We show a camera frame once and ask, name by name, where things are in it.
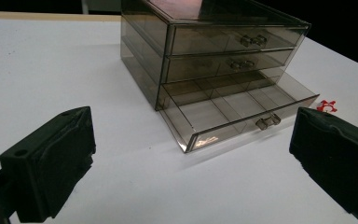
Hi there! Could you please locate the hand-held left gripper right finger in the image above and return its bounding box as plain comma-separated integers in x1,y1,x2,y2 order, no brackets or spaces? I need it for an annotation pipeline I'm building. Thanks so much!
289,106,358,223

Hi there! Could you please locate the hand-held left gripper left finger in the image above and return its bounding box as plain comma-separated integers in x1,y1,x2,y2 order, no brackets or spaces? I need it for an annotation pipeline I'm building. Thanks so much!
0,105,97,224

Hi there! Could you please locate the red plastic gear piece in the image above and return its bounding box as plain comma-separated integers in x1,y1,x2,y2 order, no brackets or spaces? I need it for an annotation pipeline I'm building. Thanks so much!
316,99,338,114

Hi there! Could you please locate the smoky clear drawer organizer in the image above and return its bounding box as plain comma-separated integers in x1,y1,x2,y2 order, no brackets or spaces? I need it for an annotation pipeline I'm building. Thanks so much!
119,0,312,112

